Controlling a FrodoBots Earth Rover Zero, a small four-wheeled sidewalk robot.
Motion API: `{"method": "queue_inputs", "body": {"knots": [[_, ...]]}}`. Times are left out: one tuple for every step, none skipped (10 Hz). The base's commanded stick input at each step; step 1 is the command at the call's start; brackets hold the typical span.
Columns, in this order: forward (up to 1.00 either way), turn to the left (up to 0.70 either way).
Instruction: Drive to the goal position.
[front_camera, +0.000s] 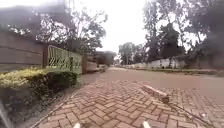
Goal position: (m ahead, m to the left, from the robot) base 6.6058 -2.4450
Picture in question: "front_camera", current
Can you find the distant trees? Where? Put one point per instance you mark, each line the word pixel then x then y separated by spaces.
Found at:
pixel 130 53

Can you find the red brick path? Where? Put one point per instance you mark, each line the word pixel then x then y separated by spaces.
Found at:
pixel 116 106

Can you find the green metal gate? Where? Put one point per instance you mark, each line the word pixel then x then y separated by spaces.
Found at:
pixel 61 60

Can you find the concrete kerb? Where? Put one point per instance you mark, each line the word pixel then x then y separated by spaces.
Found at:
pixel 156 92

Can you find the group of tall trees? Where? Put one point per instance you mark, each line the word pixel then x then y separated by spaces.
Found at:
pixel 170 40

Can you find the grey-brown road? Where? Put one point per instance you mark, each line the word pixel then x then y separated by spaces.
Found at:
pixel 173 80

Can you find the low green hedge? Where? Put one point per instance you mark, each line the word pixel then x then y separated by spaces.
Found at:
pixel 50 80

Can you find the robot's own part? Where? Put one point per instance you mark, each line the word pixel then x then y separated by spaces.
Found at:
pixel 146 124
pixel 77 125

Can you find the roadside verge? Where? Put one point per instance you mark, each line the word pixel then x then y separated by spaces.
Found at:
pixel 186 71

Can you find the dirt strip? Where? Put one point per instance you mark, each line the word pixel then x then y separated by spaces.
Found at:
pixel 20 106

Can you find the white wall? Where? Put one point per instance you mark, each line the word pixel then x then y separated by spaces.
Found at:
pixel 163 63

